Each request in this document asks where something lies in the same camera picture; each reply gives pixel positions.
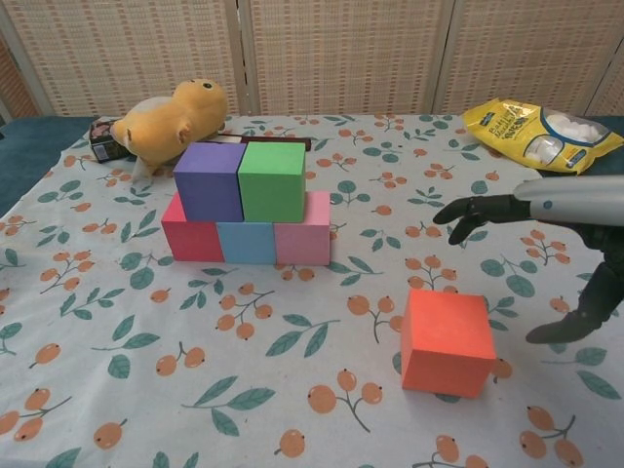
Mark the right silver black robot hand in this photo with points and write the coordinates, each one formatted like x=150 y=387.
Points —
x=575 y=200

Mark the green foam cube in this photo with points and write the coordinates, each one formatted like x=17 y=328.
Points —
x=270 y=187

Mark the hot pink foam cube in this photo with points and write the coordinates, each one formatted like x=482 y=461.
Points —
x=192 y=239

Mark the yellow marshmallow bag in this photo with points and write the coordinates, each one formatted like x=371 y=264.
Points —
x=507 y=127

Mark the yellow plush animal toy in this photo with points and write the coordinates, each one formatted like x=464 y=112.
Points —
x=166 y=127

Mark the long dark red box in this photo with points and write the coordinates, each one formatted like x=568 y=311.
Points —
x=231 y=140

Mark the floral print tablecloth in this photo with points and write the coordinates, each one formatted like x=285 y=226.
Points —
x=292 y=365

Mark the small black printed box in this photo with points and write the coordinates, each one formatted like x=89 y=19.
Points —
x=103 y=146

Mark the purple foam cube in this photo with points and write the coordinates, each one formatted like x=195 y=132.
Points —
x=209 y=187

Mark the bamboo folding screen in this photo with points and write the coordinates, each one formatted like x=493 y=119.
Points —
x=317 y=53

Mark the light pink foam cube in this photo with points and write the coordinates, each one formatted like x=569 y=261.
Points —
x=302 y=241

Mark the light blue foam cube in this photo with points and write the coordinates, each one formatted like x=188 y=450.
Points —
x=246 y=244

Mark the orange foam cube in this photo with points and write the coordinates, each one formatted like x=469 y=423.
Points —
x=443 y=351

